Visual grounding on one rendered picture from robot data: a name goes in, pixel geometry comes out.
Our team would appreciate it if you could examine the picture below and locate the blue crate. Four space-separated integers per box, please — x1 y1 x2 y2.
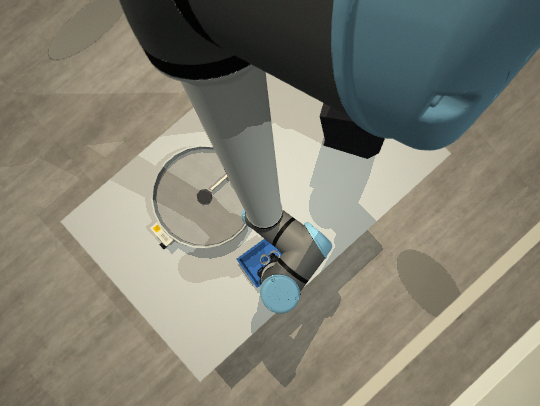
237 239 282 288

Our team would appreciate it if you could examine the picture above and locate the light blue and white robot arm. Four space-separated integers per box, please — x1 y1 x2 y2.
119 0 540 314

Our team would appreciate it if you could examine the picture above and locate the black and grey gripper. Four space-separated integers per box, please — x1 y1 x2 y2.
257 253 279 284

